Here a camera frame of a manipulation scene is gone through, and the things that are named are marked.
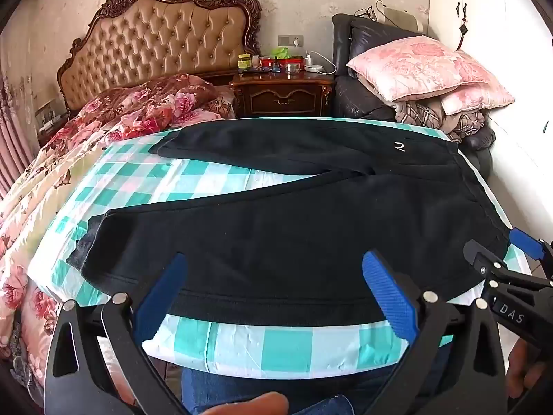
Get green white checked sheet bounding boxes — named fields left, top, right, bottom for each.
left=26, top=117, right=532, bottom=381

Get pink floral pillow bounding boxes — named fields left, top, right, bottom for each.
left=346, top=37, right=516, bottom=115

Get white wardrobe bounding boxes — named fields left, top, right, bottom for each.
left=428, top=0, right=553, bottom=234

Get tufted carved wooden headboard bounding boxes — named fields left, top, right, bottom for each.
left=56, top=0, right=263, bottom=113

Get white cable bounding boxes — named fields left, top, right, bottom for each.
left=309, top=50, right=337, bottom=76

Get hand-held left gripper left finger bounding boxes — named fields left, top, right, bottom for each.
left=43, top=253, right=191, bottom=415

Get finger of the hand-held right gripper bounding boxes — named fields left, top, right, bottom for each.
left=509, top=227, right=553, bottom=275
left=463, top=242, right=553, bottom=289

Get dark wooden nightstand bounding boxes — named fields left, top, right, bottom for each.
left=229, top=71, right=337, bottom=118

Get red hanging tassel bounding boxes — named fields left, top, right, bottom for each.
left=457, top=11, right=471, bottom=50

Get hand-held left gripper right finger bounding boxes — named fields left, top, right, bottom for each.
left=362, top=250, right=508, bottom=415

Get person's right hand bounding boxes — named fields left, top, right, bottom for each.
left=506, top=339, right=547, bottom=411

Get beige cushion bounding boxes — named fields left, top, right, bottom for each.
left=380, top=6, right=426, bottom=31

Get person's left hand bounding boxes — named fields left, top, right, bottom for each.
left=202, top=391, right=290, bottom=415

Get folded plaid blanket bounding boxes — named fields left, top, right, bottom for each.
left=391, top=99, right=489, bottom=143

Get cluttered side table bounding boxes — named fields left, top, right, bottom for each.
left=35, top=104, right=72, bottom=143

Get pink curtain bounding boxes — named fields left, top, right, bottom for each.
left=0, top=73, right=39, bottom=200

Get black pants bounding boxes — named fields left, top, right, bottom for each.
left=67, top=119, right=513, bottom=327

